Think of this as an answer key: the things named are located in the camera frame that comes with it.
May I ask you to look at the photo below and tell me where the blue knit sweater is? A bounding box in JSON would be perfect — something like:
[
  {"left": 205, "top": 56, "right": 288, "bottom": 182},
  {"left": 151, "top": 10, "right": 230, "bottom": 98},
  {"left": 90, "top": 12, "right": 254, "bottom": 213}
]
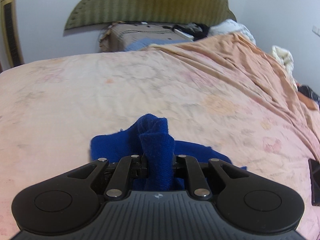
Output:
[{"left": 90, "top": 114, "right": 231, "bottom": 191}]

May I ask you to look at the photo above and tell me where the dark clothes pile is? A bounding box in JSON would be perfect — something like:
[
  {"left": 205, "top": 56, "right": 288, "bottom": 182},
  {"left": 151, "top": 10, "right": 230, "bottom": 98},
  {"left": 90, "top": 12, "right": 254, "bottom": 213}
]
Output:
[{"left": 172, "top": 23, "right": 209, "bottom": 41}]

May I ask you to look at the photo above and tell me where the pink floral bed sheet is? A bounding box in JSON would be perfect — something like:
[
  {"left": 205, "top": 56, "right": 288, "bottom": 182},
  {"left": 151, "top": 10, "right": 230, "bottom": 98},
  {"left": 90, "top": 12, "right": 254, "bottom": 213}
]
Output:
[{"left": 1, "top": 50, "right": 319, "bottom": 239}]

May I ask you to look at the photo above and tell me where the orange pink blanket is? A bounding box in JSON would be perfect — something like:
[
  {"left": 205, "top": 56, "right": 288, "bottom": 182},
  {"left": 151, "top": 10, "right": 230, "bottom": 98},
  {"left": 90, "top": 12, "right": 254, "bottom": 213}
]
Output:
[{"left": 147, "top": 33, "right": 319, "bottom": 159}]

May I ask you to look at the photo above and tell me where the brown patterned pillow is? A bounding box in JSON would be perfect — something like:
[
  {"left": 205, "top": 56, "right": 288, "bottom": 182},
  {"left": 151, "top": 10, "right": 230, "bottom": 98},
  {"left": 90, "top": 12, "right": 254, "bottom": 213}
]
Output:
[{"left": 99, "top": 22, "right": 194, "bottom": 52}]

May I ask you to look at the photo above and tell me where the black phone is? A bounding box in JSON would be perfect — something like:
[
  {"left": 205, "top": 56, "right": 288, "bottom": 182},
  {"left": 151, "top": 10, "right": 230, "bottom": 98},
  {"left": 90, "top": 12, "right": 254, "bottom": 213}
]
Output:
[{"left": 308, "top": 159, "right": 320, "bottom": 206}]

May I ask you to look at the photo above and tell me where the white crumpled bedding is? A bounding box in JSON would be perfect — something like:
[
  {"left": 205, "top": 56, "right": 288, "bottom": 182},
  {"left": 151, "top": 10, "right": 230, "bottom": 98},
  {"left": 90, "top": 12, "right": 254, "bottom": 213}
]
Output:
[{"left": 208, "top": 19, "right": 256, "bottom": 44}]

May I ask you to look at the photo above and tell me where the cream crumpled cloth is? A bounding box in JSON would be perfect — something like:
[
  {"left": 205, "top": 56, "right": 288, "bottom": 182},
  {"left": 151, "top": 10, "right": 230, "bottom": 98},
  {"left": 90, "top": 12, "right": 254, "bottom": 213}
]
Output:
[{"left": 271, "top": 46, "right": 298, "bottom": 92}]

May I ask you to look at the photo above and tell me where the olive striped headboard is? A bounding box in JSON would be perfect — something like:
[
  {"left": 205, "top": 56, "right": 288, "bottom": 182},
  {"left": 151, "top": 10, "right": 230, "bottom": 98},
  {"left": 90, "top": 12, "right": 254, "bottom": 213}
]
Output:
[{"left": 65, "top": 0, "right": 236, "bottom": 30}]

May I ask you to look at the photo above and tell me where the gold tower fan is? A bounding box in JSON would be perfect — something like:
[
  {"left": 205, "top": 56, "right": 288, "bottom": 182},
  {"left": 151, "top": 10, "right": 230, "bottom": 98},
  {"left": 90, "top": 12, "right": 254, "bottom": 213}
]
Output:
[{"left": 1, "top": 0, "right": 24, "bottom": 68}]

